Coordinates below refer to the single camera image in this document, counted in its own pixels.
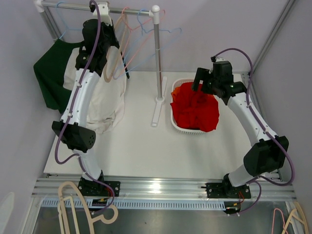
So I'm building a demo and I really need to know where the beige wooden hanger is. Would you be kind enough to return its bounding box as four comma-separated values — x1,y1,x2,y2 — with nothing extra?
103,14,131,83

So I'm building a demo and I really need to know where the red t-shirt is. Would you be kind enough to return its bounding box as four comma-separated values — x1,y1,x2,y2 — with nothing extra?
170,82,220,133

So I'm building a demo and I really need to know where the orange t-shirt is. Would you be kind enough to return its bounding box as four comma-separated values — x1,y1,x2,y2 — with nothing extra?
171,86,180,102

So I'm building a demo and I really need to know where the black t-shirt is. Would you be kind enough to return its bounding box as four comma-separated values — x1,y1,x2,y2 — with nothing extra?
188,126,200,130

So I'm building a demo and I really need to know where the pink plastic hanger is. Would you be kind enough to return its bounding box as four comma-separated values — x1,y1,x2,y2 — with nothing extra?
121,6,166,70

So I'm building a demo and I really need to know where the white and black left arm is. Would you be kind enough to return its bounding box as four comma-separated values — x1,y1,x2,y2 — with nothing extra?
52,19,119,195

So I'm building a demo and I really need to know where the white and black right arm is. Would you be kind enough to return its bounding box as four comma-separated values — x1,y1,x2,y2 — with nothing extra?
192,60,289,197

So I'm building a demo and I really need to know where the light blue hanger on rack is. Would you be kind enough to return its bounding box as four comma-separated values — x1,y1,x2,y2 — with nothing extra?
55,1,82,39

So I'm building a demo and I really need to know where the green and beige t-shirt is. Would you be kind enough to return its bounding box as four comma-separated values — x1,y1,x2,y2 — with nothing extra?
33,40,127,134

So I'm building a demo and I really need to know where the pink hanger lower right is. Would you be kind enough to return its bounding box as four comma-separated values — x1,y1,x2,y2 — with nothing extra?
271,208,288,234

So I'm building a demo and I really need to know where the beige hanger lower right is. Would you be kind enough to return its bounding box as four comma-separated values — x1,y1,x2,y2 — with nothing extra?
282,201,309,234

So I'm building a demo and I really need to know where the beige hanger lower left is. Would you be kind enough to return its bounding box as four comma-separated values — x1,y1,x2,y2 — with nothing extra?
57,181,119,234

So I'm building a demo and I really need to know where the white perforated plastic basket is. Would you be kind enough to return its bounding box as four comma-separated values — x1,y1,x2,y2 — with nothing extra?
170,78,215,135

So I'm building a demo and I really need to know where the silver clothes rack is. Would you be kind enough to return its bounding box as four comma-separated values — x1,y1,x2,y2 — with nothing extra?
33,0,167,127

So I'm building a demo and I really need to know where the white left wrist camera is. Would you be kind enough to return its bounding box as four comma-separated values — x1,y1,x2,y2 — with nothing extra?
89,1,113,26

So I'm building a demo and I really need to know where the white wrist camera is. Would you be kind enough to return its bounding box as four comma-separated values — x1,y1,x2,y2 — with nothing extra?
211,56,228,64
89,1,113,26

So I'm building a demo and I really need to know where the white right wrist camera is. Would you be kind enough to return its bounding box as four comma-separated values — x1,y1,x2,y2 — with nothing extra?
211,56,228,64

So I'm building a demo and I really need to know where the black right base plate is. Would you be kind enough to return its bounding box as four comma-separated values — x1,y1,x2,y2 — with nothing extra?
205,182,251,199

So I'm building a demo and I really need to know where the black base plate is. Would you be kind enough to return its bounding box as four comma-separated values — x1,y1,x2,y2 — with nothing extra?
78,180,121,197
205,182,251,199

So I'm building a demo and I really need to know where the aluminium frame post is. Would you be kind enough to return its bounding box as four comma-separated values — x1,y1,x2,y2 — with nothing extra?
248,0,297,76

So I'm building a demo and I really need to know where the aluminium rail front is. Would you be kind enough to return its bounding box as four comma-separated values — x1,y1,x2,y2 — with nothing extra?
31,176,297,212

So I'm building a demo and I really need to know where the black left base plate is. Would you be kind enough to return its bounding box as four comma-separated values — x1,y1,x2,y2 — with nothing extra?
78,180,121,197

